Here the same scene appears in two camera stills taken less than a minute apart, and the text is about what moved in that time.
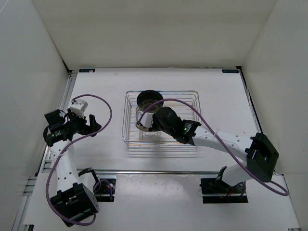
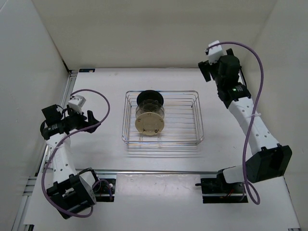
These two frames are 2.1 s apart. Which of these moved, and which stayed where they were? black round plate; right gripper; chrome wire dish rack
Moved: right gripper
Stayed: black round plate; chrome wire dish rack
